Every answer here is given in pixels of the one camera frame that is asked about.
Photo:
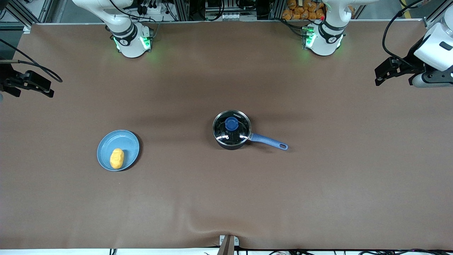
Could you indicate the white power strip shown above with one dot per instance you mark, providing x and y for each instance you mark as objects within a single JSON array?
[{"x": 226, "y": 16}]

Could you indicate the brown table cloth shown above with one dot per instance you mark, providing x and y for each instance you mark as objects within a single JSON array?
[{"x": 226, "y": 198}]

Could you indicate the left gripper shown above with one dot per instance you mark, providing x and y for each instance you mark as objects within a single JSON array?
[{"x": 411, "y": 58}]

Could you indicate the blue round plate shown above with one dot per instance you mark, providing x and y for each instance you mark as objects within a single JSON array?
[{"x": 122, "y": 141}]

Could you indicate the metal table edge bracket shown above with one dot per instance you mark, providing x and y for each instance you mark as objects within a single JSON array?
[{"x": 228, "y": 244}]

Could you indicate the pile of orange toy food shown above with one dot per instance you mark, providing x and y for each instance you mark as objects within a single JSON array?
[{"x": 303, "y": 10}]

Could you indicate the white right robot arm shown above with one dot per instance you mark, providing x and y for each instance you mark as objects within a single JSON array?
[{"x": 129, "y": 39}]

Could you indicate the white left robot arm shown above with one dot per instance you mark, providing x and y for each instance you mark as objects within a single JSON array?
[{"x": 325, "y": 39}]

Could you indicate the yellow potato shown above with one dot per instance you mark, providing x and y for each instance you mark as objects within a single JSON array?
[{"x": 116, "y": 158}]

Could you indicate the aluminium frame profile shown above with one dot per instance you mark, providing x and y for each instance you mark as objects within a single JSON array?
[{"x": 21, "y": 12}]

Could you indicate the glass lid with blue knob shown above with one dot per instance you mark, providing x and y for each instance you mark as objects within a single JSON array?
[{"x": 231, "y": 124}]

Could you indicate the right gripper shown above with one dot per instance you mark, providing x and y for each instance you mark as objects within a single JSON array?
[{"x": 7, "y": 76}]

